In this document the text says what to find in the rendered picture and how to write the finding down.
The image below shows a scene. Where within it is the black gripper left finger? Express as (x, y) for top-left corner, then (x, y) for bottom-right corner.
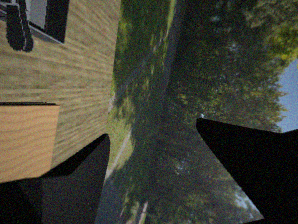
(0, 133), (110, 224)

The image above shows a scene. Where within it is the light wooden board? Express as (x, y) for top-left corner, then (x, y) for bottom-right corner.
(0, 104), (60, 183)

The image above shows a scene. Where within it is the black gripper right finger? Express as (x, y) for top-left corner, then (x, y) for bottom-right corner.
(196, 118), (298, 218)

